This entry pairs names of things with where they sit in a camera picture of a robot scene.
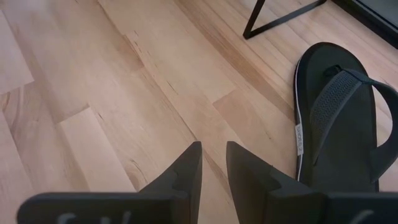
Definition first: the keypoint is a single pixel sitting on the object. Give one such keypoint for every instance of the black flip-flop with white stripe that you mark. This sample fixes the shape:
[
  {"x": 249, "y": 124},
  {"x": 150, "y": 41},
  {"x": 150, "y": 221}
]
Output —
[{"x": 342, "y": 140}]

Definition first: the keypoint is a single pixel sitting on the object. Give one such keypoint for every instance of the black metal table frame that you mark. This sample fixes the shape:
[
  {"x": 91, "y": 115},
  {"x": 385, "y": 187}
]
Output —
[{"x": 373, "y": 18}]

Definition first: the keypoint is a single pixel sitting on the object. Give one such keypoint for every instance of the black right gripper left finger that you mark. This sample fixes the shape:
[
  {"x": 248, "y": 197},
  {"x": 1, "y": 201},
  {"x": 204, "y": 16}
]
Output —
[{"x": 174, "y": 205}]

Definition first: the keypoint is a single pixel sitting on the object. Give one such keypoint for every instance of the wooden shelf with black frame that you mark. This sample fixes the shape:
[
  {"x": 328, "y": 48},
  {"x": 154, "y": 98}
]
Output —
[{"x": 280, "y": 20}]

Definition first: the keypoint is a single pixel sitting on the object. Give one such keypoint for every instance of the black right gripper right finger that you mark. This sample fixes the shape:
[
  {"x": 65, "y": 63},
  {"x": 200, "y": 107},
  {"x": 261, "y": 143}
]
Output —
[{"x": 258, "y": 199}]

